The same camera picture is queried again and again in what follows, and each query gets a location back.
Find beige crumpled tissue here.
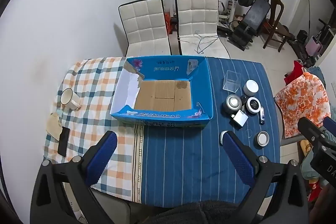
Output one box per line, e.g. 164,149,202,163
47,113,64,141

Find blue cardboard box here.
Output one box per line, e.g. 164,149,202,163
110,55,213,129

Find silver round lid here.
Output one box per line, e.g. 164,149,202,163
254,131,270,147

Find black and white round container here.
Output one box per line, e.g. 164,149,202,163
246,97,262,116

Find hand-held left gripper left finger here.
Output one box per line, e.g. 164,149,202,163
30,131,118,224

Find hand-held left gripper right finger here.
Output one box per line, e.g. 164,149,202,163
223,131,308,224

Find white padded chair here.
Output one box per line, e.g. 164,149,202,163
118,0,173,58
175,0,230,59

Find blue striped tablecloth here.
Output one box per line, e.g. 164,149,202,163
131,57,281,207

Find pink bag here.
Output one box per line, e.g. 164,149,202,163
306,35,323,58

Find orange floral cloth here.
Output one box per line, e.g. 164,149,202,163
274,72,332,139

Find checked tablecloth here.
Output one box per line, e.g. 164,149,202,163
43,57,144,201

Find brown wooden chair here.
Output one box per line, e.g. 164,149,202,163
262,0,285,53

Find black phone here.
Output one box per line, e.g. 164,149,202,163
57,127,71,157

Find orange crate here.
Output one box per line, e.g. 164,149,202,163
164,12,179,36

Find clear plastic box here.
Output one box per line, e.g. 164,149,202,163
223,70,241,92

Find black weight bench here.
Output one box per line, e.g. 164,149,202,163
227,0,271,51

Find wire clothes hangers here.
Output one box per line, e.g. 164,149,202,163
178,30,220,55

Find silver tin can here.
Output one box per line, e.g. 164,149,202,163
224,94,242,116

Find red cloth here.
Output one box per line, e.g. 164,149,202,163
284,60,309,85

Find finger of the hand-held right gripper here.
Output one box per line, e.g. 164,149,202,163
323,116,336,135
298,117,336,151

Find white mug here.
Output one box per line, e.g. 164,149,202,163
60,88,81,111

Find small silver box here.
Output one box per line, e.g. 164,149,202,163
230,110,249,130

